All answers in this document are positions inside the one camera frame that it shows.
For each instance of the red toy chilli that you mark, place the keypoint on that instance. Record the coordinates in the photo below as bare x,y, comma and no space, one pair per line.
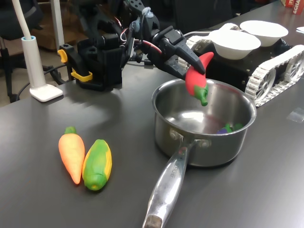
196,80

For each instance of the pale grey putty lump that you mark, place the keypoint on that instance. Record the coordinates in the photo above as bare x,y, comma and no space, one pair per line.
147,12

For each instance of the white bowl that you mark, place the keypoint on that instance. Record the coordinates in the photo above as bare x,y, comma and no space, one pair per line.
263,31
234,45

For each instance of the purple toy aubergine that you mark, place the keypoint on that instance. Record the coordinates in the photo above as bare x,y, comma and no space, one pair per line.
224,130

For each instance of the tracked vehicle with white tracks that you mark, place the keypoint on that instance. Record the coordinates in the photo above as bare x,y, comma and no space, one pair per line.
268,78

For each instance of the black and yellow clamp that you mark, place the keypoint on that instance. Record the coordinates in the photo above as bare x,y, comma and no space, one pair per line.
82,77

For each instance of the white paper sheet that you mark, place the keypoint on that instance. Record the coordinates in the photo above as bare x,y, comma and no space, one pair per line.
301,29

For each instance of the red printed box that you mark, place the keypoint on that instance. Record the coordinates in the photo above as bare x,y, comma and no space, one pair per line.
294,6

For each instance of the clear tape patch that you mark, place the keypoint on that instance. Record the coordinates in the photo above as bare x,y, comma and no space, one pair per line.
295,114

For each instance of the green yellow toy corn cob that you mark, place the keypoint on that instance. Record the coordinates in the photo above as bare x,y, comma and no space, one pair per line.
97,166

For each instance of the orange toy carrot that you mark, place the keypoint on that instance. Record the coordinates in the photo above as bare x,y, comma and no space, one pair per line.
72,152

